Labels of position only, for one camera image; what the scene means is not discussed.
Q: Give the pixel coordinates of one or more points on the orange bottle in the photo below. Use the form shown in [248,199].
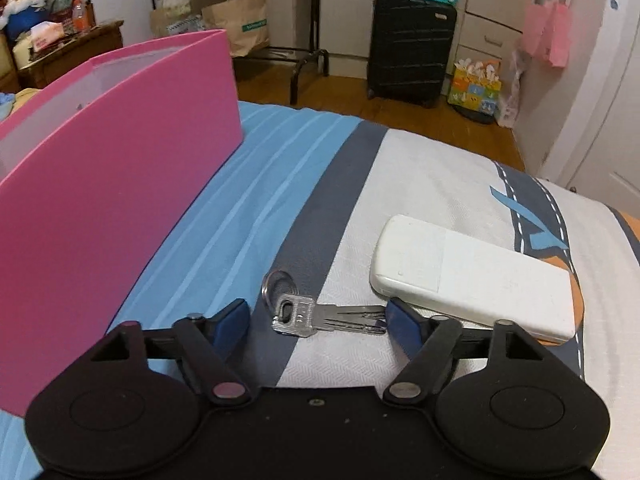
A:
[81,17]

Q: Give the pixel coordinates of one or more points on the colourful cartoon gift bag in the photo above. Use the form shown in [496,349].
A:
[472,92]

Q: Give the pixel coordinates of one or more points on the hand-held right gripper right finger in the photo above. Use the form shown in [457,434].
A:
[402,325]

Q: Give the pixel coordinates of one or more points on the black hard-shell suitcase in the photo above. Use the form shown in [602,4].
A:
[410,50]

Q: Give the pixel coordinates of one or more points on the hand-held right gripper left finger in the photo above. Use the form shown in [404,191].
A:
[230,322]

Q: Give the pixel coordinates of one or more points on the wide brown paper bag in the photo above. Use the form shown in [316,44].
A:
[240,25]

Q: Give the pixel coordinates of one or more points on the white remote control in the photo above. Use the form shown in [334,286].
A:
[475,275]

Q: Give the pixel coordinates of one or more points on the white drawer cabinet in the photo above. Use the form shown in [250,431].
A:
[492,30]

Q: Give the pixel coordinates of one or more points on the pink paper bag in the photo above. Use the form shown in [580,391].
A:
[555,35]

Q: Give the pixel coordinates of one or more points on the black metal rack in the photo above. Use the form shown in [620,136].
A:
[297,75]

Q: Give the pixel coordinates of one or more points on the wooden dresser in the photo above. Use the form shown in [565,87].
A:
[70,60]

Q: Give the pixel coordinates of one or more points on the clear plastic bag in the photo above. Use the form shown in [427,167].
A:
[512,95]

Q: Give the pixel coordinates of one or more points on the striped bed sheet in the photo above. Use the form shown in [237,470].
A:
[310,170]

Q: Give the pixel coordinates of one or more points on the pink cardboard box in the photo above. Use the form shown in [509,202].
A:
[125,185]

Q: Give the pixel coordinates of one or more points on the white door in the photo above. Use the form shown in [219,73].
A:
[600,110]

